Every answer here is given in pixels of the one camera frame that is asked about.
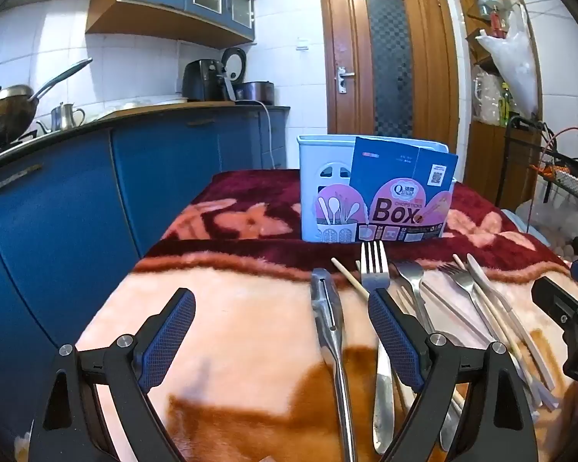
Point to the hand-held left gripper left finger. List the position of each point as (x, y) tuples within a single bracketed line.
[(166, 341)]

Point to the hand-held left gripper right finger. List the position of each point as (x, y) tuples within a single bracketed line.
[(395, 341)]

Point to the white chopstick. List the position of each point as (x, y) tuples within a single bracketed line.
[(443, 298), (539, 385)]

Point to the steel vegetable peeler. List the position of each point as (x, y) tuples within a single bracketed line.
[(325, 308)]

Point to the large metal fork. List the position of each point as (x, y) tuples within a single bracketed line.
[(375, 264)]

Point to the white spoon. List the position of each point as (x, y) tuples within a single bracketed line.
[(479, 274)]

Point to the light blue utensil box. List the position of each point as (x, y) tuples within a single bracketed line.
[(313, 178)]

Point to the red and pink floral blanket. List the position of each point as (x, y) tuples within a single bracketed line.
[(250, 308)]

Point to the wooden shelf unit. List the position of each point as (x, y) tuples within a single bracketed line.
[(484, 154)]

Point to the blue kitchen base cabinets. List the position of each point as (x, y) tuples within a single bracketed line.
[(77, 192)]

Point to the white plastic bag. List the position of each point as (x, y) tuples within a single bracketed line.
[(515, 62)]

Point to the metal kettle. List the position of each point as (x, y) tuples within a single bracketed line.
[(65, 116)]

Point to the gas stove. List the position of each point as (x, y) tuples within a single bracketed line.
[(9, 143)]

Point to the black air fryer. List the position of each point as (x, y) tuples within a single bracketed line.
[(202, 79)]

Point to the metal wok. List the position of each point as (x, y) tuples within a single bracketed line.
[(5, 110)]

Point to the wooden door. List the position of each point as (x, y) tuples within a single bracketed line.
[(342, 33)]

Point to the blue wall cabinet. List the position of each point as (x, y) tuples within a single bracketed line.
[(173, 14)]

